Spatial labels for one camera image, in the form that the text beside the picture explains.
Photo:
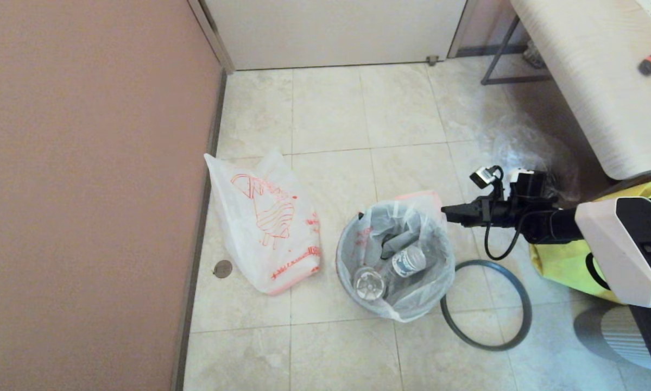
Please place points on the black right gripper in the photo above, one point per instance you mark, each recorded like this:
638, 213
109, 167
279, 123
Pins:
504, 213

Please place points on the white red bag with rubbish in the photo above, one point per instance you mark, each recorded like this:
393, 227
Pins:
412, 304

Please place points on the white bag with red print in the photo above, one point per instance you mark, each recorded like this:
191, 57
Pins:
260, 239

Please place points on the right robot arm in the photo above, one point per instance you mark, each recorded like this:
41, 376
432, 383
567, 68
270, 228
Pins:
618, 250

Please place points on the clear crumpled plastic bag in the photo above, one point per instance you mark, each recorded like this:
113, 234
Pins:
520, 146

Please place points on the yellow plastic bag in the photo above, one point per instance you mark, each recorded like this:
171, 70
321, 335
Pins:
558, 266

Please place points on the black round trash bin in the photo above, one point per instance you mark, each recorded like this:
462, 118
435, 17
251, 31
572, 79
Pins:
340, 260

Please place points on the grey crumpled plastic wrapper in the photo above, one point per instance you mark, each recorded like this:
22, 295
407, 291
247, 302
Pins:
398, 239

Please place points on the clear bottle with blue label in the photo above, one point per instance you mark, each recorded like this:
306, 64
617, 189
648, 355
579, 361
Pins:
409, 262

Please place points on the clear plastic bottle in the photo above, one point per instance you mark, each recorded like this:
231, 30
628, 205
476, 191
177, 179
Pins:
370, 283

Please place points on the metal door stop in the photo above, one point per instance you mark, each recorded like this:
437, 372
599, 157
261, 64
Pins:
432, 61

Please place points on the grey shoe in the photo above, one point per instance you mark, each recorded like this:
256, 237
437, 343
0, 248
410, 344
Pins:
532, 56

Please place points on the grey ribbed rounded object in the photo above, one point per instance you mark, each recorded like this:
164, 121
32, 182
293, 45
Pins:
607, 336

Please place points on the white door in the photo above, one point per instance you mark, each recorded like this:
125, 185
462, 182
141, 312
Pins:
330, 32

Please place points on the round metal floor drain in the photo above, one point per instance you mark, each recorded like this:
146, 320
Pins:
223, 269

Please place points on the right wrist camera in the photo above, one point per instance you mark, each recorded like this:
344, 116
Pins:
529, 182

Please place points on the wood grain table black frame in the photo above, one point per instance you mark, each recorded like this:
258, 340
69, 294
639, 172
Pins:
591, 81

